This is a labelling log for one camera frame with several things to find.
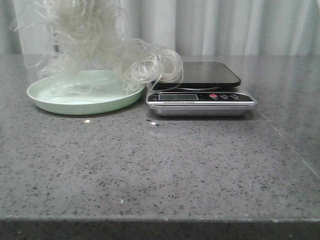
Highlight white vermicelli noodle bundle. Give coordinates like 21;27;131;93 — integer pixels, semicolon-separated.
9;0;184;98

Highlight silver black kitchen scale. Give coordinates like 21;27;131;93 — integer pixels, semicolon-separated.
146;62;257;117

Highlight pale green round plate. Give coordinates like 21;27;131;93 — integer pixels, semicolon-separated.
27;70;144;116

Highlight white pleated curtain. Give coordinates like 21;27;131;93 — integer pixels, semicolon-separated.
0;0;320;56

